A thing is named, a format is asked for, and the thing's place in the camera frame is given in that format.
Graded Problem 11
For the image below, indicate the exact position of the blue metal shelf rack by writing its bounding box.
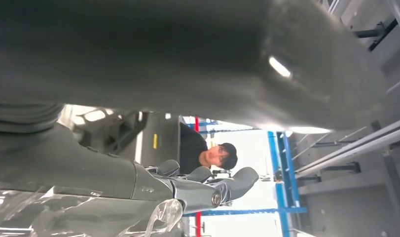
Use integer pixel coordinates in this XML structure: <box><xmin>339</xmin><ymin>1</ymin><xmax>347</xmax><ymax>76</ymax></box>
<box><xmin>183</xmin><ymin>118</ymin><xmax>308</xmax><ymax>237</ymax></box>

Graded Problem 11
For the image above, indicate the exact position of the dark grey case yellow label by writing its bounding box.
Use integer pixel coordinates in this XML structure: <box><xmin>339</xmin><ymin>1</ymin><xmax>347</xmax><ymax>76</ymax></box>
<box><xmin>134</xmin><ymin>113</ymin><xmax>182</xmax><ymax>168</ymax></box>

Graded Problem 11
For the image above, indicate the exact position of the person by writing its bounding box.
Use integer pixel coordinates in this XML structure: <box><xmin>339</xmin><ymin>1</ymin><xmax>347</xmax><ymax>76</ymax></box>
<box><xmin>179</xmin><ymin>122</ymin><xmax>239</xmax><ymax>176</ymax></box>

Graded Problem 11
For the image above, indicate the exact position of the clear plastic film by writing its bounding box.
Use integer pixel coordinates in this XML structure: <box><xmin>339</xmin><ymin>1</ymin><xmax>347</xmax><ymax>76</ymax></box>
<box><xmin>0</xmin><ymin>181</ymin><xmax>184</xmax><ymax>237</ymax></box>

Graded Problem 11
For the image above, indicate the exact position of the red pole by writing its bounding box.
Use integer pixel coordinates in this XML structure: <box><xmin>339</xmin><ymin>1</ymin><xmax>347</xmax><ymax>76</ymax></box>
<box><xmin>193</xmin><ymin>116</ymin><xmax>203</xmax><ymax>237</ymax></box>

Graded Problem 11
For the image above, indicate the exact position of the white ceiling rail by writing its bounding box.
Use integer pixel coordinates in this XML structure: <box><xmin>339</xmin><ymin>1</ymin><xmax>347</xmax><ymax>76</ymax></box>
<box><xmin>294</xmin><ymin>116</ymin><xmax>400</xmax><ymax>179</ymax></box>

